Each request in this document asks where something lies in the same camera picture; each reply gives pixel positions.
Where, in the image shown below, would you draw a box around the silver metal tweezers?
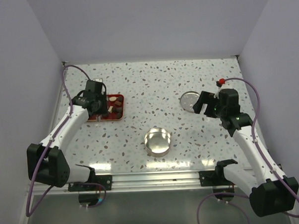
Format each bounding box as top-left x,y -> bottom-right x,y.
96,114 -> 101,122

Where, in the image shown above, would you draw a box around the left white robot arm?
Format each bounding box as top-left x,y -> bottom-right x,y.
27,79 -> 108,191

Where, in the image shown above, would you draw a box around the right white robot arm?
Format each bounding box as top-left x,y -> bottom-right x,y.
193,89 -> 299,217

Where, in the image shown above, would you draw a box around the dark round chocolate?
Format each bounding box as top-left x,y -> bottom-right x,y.
116,107 -> 123,113

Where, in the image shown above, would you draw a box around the dark chocolate near tray edge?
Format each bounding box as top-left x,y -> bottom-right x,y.
116,113 -> 122,119

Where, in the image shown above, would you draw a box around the round silver tin lid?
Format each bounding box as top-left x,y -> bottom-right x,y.
180,91 -> 200,112

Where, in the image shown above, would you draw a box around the red rectangular tray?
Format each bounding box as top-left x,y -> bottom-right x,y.
87,94 -> 125,122

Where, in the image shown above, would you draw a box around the round silver tin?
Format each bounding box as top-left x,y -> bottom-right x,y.
144,127 -> 172,158

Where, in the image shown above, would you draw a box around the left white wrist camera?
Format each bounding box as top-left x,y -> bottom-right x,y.
94,78 -> 107,94

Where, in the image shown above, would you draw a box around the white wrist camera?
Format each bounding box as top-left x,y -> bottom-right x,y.
216,78 -> 230,95
94,78 -> 107,94

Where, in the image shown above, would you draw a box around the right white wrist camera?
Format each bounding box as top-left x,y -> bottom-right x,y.
216,78 -> 230,95

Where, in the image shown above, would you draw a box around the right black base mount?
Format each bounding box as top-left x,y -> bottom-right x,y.
198,159 -> 238,187

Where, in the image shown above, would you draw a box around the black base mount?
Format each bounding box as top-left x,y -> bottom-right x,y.
198,159 -> 238,187
68,168 -> 113,192

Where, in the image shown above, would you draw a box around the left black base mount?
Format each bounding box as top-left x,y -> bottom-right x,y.
68,168 -> 113,192

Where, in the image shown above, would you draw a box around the aluminium front rail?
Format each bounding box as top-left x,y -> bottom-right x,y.
30,168 -> 257,197

